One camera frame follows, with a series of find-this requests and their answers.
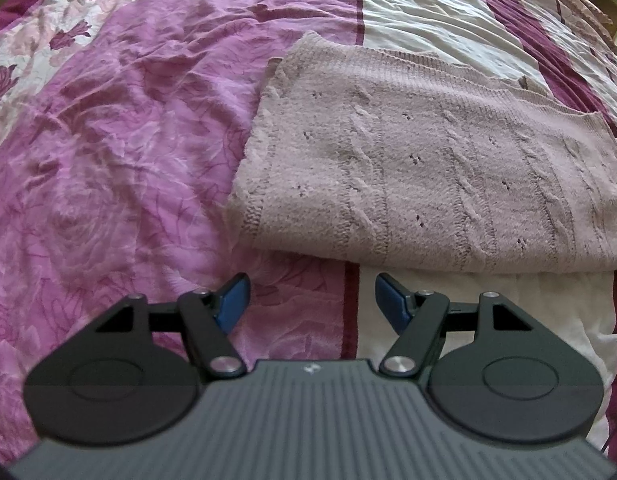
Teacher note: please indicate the pink cable-knit sweater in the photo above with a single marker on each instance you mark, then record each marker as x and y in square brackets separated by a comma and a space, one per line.
[394, 159]

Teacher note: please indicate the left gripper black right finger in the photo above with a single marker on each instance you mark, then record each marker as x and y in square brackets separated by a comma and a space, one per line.
[489, 367]

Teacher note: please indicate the purple and white bedspread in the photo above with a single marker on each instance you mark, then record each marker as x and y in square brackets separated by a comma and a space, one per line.
[122, 123]

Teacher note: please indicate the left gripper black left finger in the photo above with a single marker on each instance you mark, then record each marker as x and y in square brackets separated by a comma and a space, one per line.
[138, 368]

